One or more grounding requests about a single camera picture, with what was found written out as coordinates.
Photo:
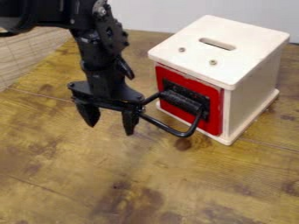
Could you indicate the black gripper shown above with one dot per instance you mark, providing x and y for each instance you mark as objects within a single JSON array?
[{"x": 104, "y": 91}]

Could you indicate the red wooden drawer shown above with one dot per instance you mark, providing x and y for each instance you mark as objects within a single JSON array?
[{"x": 194, "y": 96}]

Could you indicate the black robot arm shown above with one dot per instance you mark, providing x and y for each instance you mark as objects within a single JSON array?
[{"x": 102, "y": 40}]

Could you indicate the white wooden drawer cabinet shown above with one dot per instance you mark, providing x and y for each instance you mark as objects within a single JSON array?
[{"x": 226, "y": 60}]

